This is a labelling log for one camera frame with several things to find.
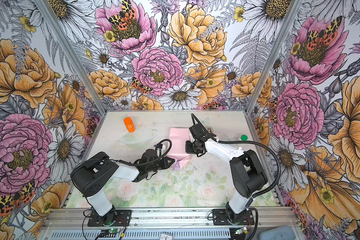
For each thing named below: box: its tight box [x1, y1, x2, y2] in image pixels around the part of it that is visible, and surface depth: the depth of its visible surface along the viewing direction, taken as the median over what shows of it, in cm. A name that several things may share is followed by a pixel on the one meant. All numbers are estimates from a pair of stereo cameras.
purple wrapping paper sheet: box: [166, 127, 191, 171], surface depth 93 cm
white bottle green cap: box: [240, 134, 249, 141], surface depth 96 cm
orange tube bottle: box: [124, 117, 136, 133], surface depth 107 cm
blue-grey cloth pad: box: [259, 225, 296, 240], surface depth 70 cm
